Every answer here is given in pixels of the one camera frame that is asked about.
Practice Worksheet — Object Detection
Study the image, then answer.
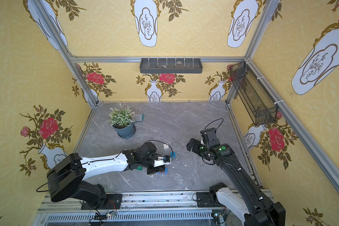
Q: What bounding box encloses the long blue lego brick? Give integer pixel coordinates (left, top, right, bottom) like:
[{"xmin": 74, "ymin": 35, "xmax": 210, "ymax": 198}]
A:
[{"xmin": 157, "ymin": 168, "xmax": 168, "ymax": 174}]

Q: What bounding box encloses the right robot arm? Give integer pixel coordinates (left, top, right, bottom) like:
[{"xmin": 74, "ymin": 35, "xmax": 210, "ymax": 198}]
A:
[{"xmin": 186, "ymin": 128, "xmax": 286, "ymax": 226}]

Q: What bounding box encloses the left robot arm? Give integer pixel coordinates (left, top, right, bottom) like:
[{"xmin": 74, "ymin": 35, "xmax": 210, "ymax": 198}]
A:
[{"xmin": 47, "ymin": 140, "xmax": 172, "ymax": 209}]

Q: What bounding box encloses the grey teal sponge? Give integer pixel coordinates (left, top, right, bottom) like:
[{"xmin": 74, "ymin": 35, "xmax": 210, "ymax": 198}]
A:
[{"xmin": 133, "ymin": 114, "xmax": 144, "ymax": 122}]

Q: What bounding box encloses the potted plant grey pot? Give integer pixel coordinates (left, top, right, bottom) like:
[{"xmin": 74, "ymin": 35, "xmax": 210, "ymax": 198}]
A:
[{"xmin": 108, "ymin": 105, "xmax": 136, "ymax": 139}]

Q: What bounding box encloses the aluminium rail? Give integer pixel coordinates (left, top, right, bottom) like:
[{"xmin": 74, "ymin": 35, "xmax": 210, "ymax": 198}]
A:
[{"xmin": 39, "ymin": 190, "xmax": 277, "ymax": 224}]

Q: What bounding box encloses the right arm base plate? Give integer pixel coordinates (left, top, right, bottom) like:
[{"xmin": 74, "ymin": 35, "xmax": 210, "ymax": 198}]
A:
[{"xmin": 195, "ymin": 192, "xmax": 215, "ymax": 208}]

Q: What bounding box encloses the black wire mesh basket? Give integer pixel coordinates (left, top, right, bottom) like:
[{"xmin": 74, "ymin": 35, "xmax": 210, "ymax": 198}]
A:
[{"xmin": 229, "ymin": 62, "xmax": 278, "ymax": 126}]

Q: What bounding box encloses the grey wall tray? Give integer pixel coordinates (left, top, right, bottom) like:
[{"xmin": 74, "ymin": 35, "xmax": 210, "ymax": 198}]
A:
[{"xmin": 139, "ymin": 57, "xmax": 203, "ymax": 74}]

